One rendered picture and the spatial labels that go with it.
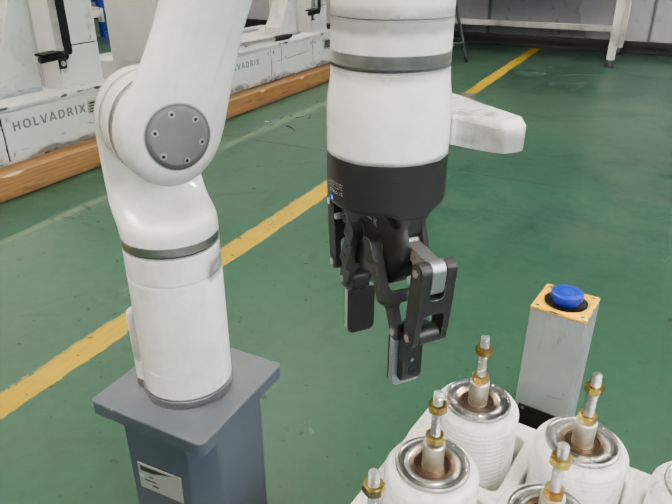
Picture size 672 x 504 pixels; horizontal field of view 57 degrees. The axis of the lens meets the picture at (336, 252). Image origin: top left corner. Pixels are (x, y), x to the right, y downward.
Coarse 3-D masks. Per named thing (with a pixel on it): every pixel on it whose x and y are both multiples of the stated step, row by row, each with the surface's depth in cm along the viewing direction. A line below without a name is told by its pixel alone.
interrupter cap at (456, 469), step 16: (400, 448) 64; (416, 448) 65; (448, 448) 64; (400, 464) 63; (416, 464) 63; (448, 464) 63; (464, 464) 63; (416, 480) 61; (432, 480) 61; (448, 480) 61; (464, 480) 61
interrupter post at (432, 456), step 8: (424, 440) 62; (424, 448) 61; (432, 448) 61; (440, 448) 61; (424, 456) 62; (432, 456) 61; (440, 456) 61; (424, 464) 62; (432, 464) 61; (440, 464) 62; (432, 472) 62
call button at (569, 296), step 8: (552, 288) 80; (560, 288) 79; (568, 288) 79; (576, 288) 79; (552, 296) 79; (560, 296) 78; (568, 296) 78; (576, 296) 78; (560, 304) 78; (568, 304) 77; (576, 304) 77
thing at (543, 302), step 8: (544, 288) 83; (544, 296) 81; (584, 296) 81; (592, 296) 81; (536, 304) 79; (544, 304) 79; (552, 304) 79; (584, 304) 79; (592, 304) 79; (552, 312) 77; (560, 312) 77; (568, 312) 77; (576, 312) 77; (584, 312) 77; (592, 312) 77; (576, 320) 76; (584, 320) 75
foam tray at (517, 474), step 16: (416, 432) 77; (528, 432) 77; (528, 448) 75; (384, 464) 72; (512, 464) 73; (528, 464) 72; (512, 480) 70; (624, 480) 70; (640, 480) 70; (480, 496) 68; (496, 496) 68; (624, 496) 68; (640, 496) 68
